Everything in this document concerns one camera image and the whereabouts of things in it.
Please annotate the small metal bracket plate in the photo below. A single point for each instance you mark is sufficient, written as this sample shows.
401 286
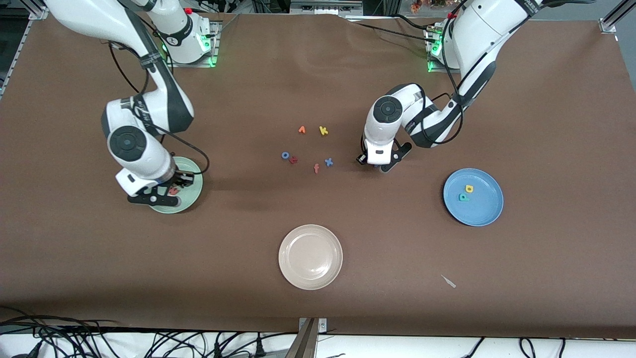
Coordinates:
323 325

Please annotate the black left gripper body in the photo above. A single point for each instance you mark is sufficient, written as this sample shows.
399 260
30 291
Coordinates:
361 159

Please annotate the beige plate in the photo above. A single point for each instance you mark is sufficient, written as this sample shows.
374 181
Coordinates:
310 257

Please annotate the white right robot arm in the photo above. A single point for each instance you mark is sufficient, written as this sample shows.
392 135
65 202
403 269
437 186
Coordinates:
144 154

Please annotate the brown table cover sheet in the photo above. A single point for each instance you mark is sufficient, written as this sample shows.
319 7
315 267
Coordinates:
318 74

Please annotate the long aluminium rail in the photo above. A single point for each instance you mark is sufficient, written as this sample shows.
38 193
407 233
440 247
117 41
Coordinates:
39 11

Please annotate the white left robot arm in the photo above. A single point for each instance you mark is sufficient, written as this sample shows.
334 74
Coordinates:
477 35

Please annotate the small grey paper scrap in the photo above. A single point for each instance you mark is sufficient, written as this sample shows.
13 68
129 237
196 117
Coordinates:
448 281

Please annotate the aluminium profile beam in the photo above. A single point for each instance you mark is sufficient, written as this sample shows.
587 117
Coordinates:
304 343

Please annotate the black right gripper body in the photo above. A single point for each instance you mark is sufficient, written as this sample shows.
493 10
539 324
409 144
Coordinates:
180 179

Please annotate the orange dried flowers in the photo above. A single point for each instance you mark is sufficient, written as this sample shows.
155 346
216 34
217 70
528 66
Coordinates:
427 5

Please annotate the grey metal box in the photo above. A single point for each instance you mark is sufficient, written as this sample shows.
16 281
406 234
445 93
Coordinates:
325 6

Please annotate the light green plate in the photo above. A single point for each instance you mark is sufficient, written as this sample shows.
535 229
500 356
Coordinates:
191 196

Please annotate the blue plate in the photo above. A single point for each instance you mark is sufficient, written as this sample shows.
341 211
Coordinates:
482 209

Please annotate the short aluminium profile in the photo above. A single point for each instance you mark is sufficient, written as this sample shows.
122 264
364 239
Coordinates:
613 17

